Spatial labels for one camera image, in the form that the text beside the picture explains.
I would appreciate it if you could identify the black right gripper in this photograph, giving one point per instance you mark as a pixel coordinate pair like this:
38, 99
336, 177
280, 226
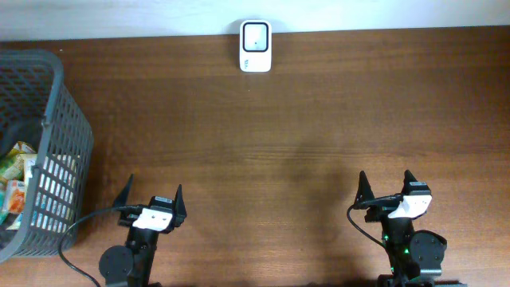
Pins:
377, 215

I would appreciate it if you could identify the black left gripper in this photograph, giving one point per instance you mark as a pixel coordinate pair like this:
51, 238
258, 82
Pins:
130, 222

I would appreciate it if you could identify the yellow snack bag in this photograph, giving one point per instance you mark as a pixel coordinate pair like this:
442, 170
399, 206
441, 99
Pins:
29, 161

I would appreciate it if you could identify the small orange white packet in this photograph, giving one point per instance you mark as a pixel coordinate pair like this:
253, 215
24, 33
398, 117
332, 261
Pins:
16, 196

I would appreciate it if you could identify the green drink carton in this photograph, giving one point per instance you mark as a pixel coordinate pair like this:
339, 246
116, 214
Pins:
12, 168

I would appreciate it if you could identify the green blue plastic packet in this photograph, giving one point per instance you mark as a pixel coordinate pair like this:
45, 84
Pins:
4, 213

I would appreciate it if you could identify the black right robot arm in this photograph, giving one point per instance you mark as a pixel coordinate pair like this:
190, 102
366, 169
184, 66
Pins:
415, 256

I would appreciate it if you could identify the white barcode scanner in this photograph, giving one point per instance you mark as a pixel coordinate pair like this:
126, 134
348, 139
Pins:
255, 46

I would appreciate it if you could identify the grey plastic mesh basket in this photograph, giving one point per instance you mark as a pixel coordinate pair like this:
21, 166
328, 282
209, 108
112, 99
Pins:
37, 108

